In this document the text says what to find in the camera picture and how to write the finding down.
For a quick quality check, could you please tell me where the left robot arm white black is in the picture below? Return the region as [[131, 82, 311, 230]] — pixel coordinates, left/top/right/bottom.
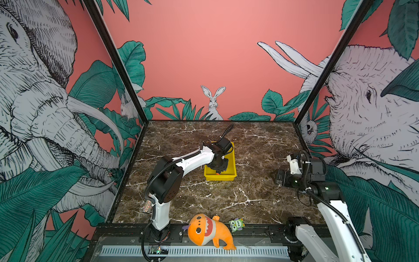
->
[[145, 138, 234, 231]]

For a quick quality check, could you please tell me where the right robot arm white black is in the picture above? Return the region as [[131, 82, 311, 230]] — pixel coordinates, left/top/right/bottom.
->
[[275, 151, 371, 262]]

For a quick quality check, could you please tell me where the yellow plastic bin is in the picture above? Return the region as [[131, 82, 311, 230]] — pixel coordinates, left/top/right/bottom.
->
[[204, 143, 237, 181]]

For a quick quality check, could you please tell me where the small green monster toy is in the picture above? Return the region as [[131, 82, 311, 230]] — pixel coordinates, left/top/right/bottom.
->
[[229, 218, 245, 233]]

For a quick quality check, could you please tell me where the orange shark plush toy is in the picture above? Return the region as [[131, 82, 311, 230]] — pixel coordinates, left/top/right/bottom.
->
[[185, 214, 237, 250]]

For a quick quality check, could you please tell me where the small green circuit board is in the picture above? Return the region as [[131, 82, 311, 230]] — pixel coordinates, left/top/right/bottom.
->
[[149, 246, 169, 256]]

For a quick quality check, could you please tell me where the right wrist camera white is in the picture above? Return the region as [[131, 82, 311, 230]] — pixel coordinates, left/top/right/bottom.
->
[[287, 154, 302, 175]]

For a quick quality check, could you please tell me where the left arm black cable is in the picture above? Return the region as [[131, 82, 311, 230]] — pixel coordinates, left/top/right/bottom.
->
[[221, 123, 235, 140]]

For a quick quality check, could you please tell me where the black front mounting rail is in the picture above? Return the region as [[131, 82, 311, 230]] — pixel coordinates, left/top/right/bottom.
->
[[94, 223, 331, 245]]

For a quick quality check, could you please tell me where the white slotted cable duct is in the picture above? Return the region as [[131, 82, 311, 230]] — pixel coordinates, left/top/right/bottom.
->
[[99, 245, 289, 259]]

